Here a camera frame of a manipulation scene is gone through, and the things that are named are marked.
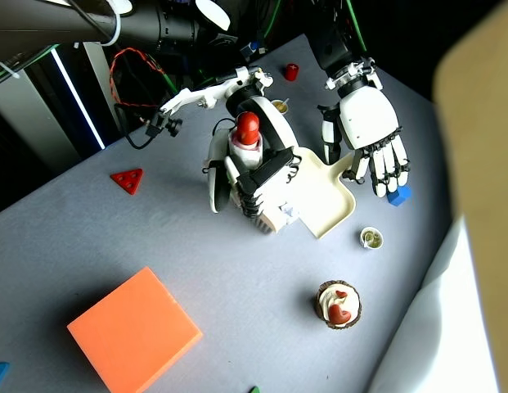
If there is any blue cube block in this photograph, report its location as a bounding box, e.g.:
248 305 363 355
386 185 413 208

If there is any green cable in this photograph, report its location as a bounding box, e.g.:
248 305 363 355
344 0 368 53

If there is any cream plastic dustpan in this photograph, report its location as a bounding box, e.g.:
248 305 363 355
292 147 357 241

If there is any small bowl of green soup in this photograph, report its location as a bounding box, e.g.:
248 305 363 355
359 226 384 251

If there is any black camera cable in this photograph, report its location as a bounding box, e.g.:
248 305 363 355
113 102 159 151

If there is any toy cupcake with red hearts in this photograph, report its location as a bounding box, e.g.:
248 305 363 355
316 279 363 331

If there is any tan board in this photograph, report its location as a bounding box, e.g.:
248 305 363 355
432 0 508 393

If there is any white backdrop cloth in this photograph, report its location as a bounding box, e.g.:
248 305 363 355
366 215 502 393

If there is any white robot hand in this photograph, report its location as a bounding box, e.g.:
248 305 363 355
317 84 411 198
201 94 304 220

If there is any grey table cloth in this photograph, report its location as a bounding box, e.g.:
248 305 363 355
0 32 463 393

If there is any red twisted cable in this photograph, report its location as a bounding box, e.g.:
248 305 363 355
109 47 168 108

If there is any orange box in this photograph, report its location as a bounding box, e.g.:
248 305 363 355
66 265 205 393

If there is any red triangle block with holes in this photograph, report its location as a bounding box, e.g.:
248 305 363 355
109 167 144 197

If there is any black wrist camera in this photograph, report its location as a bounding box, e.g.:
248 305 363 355
145 108 184 140

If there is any dark grey pole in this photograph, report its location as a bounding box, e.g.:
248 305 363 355
0 0 119 66

